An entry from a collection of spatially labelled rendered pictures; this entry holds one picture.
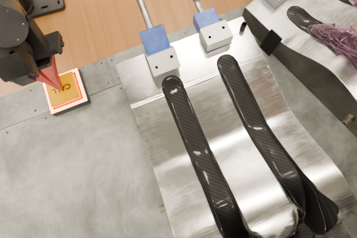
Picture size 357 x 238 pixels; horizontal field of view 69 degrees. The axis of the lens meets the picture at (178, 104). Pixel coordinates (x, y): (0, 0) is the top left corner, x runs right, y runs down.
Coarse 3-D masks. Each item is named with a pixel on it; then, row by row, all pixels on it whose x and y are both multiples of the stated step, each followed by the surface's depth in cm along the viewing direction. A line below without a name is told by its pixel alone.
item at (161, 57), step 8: (136, 0) 43; (144, 8) 43; (144, 16) 43; (152, 24) 44; (160, 24) 44; (144, 32) 43; (152, 32) 44; (160, 32) 44; (144, 40) 44; (152, 40) 44; (160, 40) 44; (168, 40) 45; (144, 48) 46; (152, 48) 44; (160, 48) 45; (168, 48) 44; (152, 56) 43; (160, 56) 44; (168, 56) 44; (176, 56) 44; (152, 64) 44; (160, 64) 44; (168, 64) 44; (176, 64) 45; (152, 72) 44; (160, 72) 44
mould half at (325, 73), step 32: (256, 0) 55; (288, 0) 55; (320, 0) 54; (256, 32) 57; (288, 32) 53; (288, 64) 55; (320, 64) 47; (352, 64) 46; (320, 96) 53; (352, 96) 46; (352, 128) 51
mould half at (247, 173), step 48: (192, 48) 49; (240, 48) 48; (144, 96) 47; (192, 96) 47; (144, 144) 45; (240, 144) 44; (288, 144) 42; (192, 192) 40; (240, 192) 39; (336, 192) 37
